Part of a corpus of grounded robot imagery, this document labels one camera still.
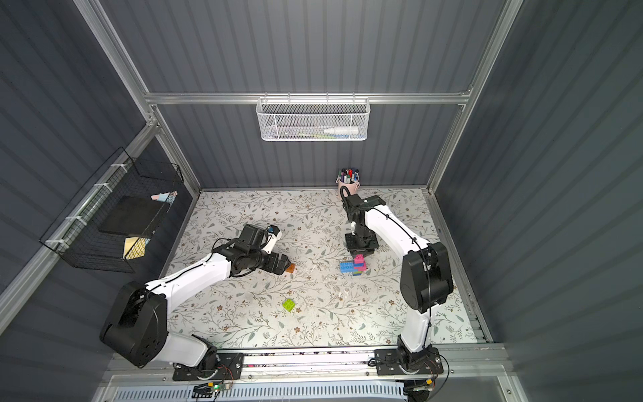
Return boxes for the light blue long lego brick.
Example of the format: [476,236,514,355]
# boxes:
[339,261,355,274]

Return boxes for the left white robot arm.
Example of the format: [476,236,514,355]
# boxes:
[99,247,292,375]

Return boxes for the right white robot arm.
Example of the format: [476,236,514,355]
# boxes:
[340,186,455,375]

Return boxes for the lime green square lego brick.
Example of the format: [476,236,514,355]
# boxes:
[282,299,296,312]

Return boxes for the pink pen cup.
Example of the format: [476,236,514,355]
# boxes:
[338,180,360,196]

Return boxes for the markers in cup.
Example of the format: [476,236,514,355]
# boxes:
[337,169,360,184]

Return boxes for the white tube in basket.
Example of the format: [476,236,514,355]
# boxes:
[323,127,359,137]

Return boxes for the yellow sticky note pad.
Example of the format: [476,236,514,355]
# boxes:
[123,237,150,261]

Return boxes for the black notebook in basket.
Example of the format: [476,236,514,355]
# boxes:
[99,196,171,238]

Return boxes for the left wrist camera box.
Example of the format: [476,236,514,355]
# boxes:
[235,224,282,254]

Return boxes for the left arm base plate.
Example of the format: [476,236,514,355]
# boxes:
[172,353,245,382]

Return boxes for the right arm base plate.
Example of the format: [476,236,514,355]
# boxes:
[368,346,445,377]

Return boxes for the white wire wall basket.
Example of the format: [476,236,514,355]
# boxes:
[256,100,371,142]

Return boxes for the aluminium front rail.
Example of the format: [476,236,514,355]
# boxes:
[99,343,515,387]

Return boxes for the black wire wall basket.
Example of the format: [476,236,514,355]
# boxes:
[40,153,184,273]

